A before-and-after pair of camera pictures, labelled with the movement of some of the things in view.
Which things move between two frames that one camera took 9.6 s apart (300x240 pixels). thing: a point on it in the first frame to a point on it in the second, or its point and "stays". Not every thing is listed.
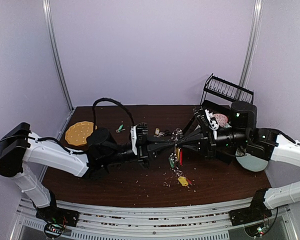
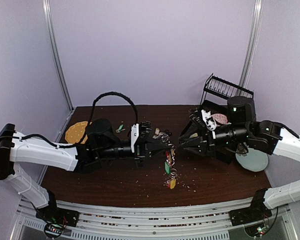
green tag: x=172 y=163 to x=167 y=167
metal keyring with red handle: x=177 y=156 to x=170 y=166
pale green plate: x=251 y=162 stays
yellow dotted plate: x=77 y=134 stays
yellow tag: x=183 y=181 to x=172 y=183
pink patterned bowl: x=222 y=119 stays
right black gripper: x=210 y=139 stays
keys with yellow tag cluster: x=166 y=133 stays
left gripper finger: x=152 y=144 stays
